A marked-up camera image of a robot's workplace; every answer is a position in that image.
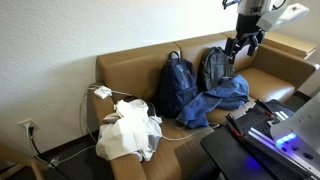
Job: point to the black equipment with blue light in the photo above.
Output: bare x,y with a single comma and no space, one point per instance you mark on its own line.
230,156

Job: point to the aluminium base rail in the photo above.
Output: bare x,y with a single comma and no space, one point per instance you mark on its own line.
266,141

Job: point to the tan leather sofa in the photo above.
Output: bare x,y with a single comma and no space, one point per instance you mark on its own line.
133,70

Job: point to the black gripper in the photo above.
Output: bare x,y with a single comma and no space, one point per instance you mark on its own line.
249,26

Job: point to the navy blue backpack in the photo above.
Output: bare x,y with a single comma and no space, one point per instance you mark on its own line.
175,86

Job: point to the white crumpled cloth pile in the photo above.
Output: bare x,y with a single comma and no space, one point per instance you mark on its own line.
126,133

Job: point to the wooden side table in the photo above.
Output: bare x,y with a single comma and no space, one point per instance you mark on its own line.
293,43

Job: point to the white power adapter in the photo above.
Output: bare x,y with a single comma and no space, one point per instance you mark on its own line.
102,92

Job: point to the blue jeans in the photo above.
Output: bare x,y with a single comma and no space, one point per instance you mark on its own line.
230,93

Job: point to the wooden chair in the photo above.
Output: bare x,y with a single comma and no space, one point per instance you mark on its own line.
30,163

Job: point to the white wall outlet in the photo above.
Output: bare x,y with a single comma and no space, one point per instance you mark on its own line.
26,124

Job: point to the black red clamp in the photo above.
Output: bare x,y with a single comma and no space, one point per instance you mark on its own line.
265,107
235,128

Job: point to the grey backpack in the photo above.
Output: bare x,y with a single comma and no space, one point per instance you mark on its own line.
215,68

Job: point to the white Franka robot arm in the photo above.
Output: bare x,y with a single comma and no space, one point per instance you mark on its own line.
300,123

